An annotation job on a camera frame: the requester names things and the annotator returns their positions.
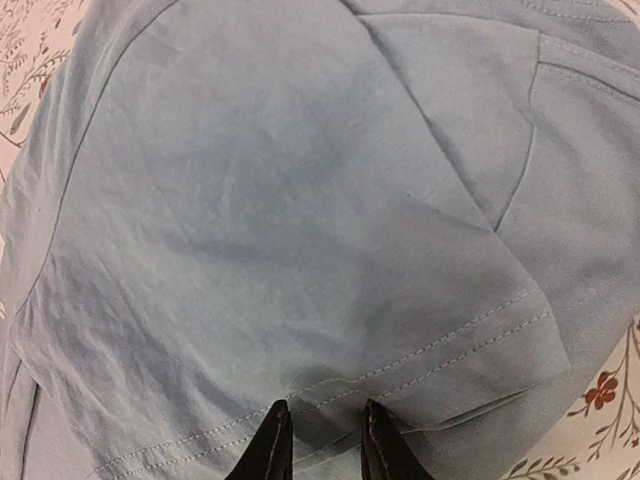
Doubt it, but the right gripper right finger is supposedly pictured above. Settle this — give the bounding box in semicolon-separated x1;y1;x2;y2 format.
361;399;430;480

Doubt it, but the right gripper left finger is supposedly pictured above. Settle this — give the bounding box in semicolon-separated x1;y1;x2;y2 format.
226;400;293;480

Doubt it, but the light blue shirt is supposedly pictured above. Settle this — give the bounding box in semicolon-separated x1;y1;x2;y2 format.
0;0;640;480

